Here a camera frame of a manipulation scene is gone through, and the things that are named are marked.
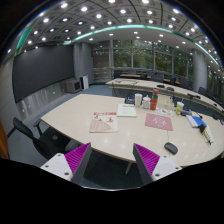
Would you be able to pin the black computer mouse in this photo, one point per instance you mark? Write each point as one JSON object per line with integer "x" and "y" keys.
{"x": 171, "y": 148}

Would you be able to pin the grey box cabinet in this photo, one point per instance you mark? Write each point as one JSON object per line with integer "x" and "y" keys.
{"x": 73, "y": 86}

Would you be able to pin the green lidded drink cup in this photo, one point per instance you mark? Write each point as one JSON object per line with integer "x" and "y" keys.
{"x": 179, "y": 108}

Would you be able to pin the white lidded jar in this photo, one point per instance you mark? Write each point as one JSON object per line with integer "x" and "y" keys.
{"x": 146, "y": 102}

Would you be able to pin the black desk microphone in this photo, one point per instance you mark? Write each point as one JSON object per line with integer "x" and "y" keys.
{"x": 130, "y": 97}

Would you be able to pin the pink mouse pad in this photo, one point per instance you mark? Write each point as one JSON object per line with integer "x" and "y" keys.
{"x": 157, "y": 121}

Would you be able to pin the black office chair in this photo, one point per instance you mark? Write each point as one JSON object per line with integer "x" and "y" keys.
{"x": 50, "y": 141}

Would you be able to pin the white paper cup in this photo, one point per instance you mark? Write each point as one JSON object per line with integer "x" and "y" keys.
{"x": 138, "y": 99}

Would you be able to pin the colour swatch fan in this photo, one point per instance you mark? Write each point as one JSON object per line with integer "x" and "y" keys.
{"x": 204, "y": 130}

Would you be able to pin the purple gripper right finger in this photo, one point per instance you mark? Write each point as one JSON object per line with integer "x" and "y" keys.
{"x": 151, "y": 166}

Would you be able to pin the white paper booklet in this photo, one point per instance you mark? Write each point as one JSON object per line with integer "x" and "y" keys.
{"x": 126, "y": 110}

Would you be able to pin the red and white magazine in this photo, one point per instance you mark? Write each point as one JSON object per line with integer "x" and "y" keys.
{"x": 104, "y": 122}

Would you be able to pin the large black wall screen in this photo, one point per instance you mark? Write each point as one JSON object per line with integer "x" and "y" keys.
{"x": 40, "y": 68}

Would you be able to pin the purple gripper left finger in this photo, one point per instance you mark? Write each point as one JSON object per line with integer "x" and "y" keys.
{"x": 70, "y": 166}

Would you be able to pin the red thermos bottle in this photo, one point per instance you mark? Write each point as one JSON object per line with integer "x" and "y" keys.
{"x": 154, "y": 99}

